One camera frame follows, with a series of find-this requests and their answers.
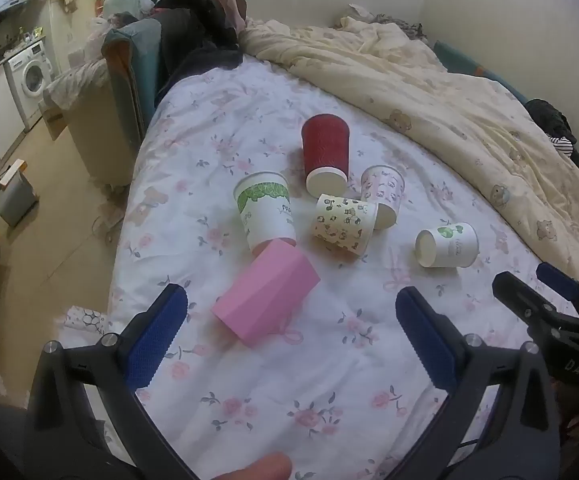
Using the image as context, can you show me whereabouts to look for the teal cushion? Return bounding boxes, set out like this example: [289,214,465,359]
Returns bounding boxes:
[102,16,166,135]

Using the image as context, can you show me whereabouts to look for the pile of dark clothes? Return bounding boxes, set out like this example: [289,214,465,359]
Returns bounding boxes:
[153,0,248,102]

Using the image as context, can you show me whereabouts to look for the pink faceted cup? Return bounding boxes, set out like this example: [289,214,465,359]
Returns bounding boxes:
[211,239,321,349]

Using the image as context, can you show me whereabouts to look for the teal bed edge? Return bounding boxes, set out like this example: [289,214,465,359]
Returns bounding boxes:
[432,40,531,107]

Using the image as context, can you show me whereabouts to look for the red ribbed paper cup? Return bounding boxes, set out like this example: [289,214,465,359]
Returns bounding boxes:
[301,114,353,200]

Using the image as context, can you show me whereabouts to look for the pink patterned paper cup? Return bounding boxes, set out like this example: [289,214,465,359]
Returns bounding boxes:
[360,165,406,231]

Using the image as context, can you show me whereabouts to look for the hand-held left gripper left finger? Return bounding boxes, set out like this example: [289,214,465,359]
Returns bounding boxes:
[23,283,197,480]

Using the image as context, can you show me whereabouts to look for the grey bin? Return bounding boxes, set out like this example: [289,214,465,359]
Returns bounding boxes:
[0,170,40,228]

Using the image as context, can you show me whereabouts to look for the beige upholstered chair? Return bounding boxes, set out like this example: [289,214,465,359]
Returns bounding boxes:
[43,57,146,187]

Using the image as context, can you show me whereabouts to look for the black striped clothes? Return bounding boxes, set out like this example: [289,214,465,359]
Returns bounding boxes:
[524,99,579,171]

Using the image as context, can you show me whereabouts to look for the cream bear print duvet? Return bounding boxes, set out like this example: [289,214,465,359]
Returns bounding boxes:
[239,15,579,286]

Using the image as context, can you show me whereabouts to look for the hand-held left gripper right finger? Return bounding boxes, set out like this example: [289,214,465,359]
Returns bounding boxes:
[384,286,563,480]

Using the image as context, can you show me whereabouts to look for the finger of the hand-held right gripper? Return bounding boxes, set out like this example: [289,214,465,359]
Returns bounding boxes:
[492,270,558,332]
[536,262,579,329]

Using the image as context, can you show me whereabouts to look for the patterned paper roll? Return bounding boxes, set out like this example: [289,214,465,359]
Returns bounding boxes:
[64,305,111,337]

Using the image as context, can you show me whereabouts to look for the white washing machine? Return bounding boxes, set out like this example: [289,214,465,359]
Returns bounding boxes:
[6,40,56,129]

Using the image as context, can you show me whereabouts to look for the cardboard box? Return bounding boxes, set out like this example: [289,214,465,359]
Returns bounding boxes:
[39,100,68,141]

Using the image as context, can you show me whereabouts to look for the person's left hand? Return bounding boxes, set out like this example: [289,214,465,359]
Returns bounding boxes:
[202,452,293,480]

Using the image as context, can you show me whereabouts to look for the cream patterned paper cup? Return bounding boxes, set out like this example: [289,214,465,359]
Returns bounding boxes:
[311,193,379,259]

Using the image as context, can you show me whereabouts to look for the white cup green leaf print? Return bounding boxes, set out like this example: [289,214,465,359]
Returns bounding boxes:
[233,172,298,256]

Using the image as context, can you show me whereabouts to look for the white cup green heart print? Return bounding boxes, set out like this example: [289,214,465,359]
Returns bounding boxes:
[415,222,479,269]

